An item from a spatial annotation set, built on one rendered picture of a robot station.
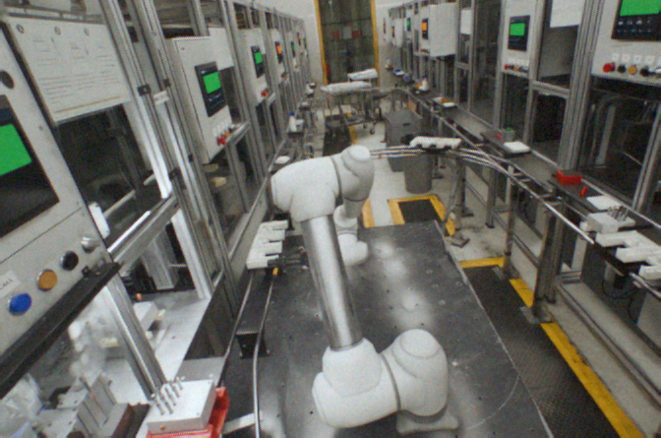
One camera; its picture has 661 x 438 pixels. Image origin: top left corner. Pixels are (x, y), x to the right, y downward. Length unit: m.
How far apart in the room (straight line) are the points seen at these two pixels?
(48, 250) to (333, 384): 0.72
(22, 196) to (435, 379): 1.00
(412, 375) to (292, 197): 0.59
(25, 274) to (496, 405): 1.23
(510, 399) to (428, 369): 0.36
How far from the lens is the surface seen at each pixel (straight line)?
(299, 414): 1.34
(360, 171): 1.04
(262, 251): 1.75
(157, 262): 1.54
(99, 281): 0.88
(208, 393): 1.04
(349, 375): 1.06
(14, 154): 0.80
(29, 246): 0.83
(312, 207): 1.01
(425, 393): 1.14
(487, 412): 1.33
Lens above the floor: 1.76
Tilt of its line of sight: 25 degrees down
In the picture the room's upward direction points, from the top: 7 degrees counter-clockwise
